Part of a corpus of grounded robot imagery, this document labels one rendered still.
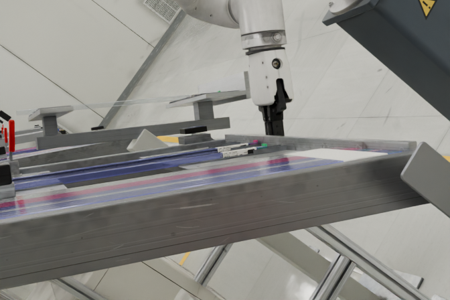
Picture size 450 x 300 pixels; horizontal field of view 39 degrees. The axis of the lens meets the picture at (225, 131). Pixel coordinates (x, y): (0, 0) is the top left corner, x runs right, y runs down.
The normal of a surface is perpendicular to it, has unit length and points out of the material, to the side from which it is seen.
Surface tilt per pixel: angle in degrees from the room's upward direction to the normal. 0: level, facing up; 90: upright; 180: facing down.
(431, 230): 0
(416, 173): 90
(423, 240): 0
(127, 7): 90
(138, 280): 90
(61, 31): 90
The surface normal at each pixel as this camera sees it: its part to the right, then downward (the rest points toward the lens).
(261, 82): -0.91, 0.17
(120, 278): 0.33, 0.01
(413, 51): -0.52, 0.82
